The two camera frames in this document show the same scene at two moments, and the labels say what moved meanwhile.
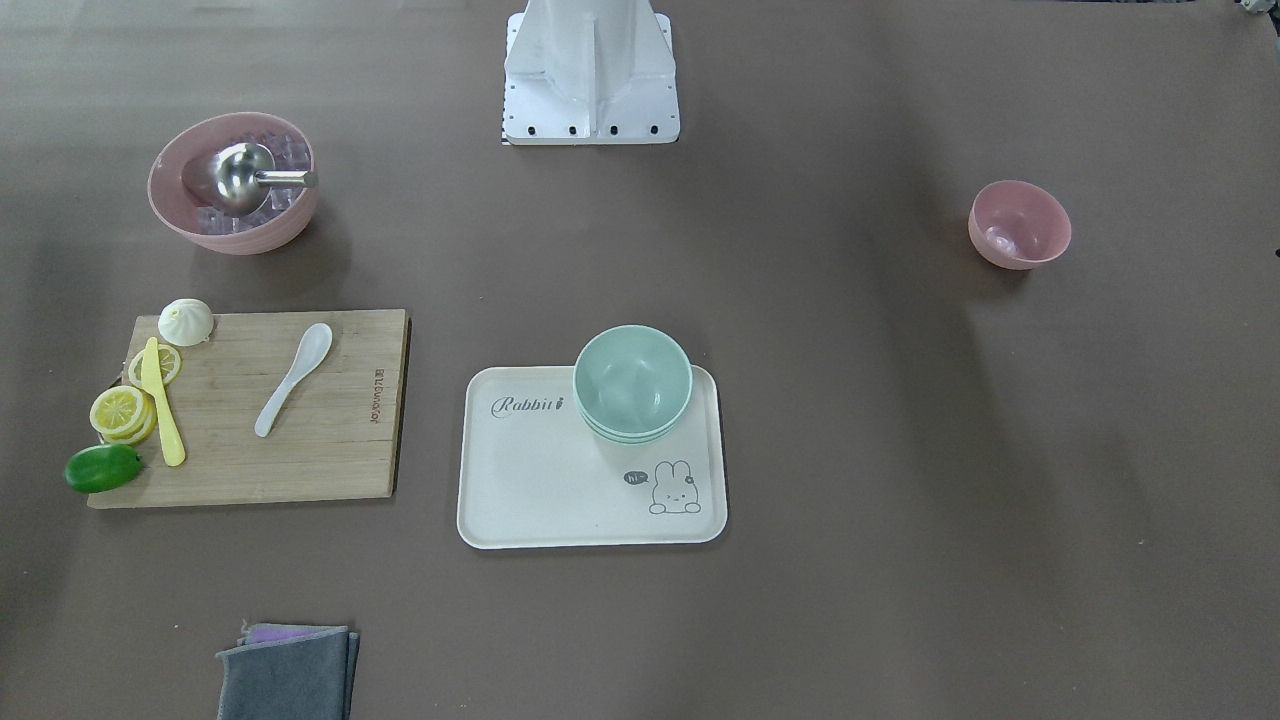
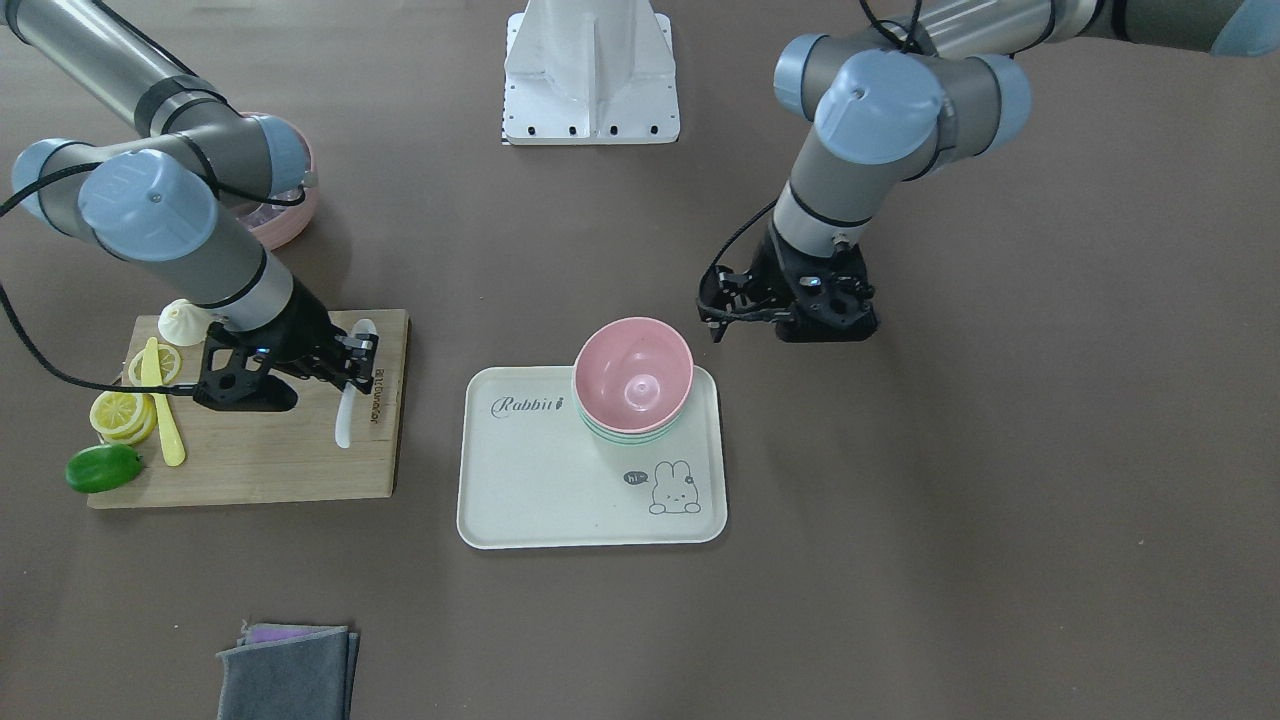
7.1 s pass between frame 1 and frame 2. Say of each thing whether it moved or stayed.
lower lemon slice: stayed
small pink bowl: moved
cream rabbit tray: stayed
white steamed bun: stayed
